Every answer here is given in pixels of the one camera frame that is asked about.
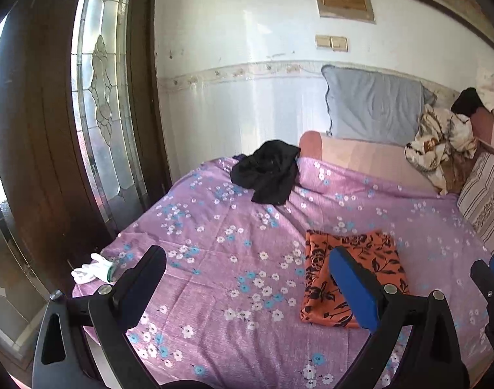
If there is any white cloth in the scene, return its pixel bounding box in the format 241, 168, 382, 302
476, 67, 494, 115

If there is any striped pillow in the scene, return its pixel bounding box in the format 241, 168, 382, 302
457, 151, 494, 255

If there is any brown wooden door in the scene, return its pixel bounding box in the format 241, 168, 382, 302
0, 0, 173, 386

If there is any cream brown patterned blanket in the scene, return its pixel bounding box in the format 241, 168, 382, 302
404, 104, 478, 195

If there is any black cloth by headboard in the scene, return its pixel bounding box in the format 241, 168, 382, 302
451, 87, 484, 118

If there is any beige wall switch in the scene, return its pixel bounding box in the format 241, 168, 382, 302
316, 35, 349, 52

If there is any beige wall panel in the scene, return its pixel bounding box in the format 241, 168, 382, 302
316, 0, 375, 24

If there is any orange black floral garment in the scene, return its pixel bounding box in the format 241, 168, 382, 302
300, 230, 409, 328

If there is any purple floral bedsheet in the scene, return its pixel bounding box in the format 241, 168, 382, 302
72, 155, 494, 389

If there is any grey pillow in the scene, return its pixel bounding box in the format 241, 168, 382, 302
321, 65, 437, 147

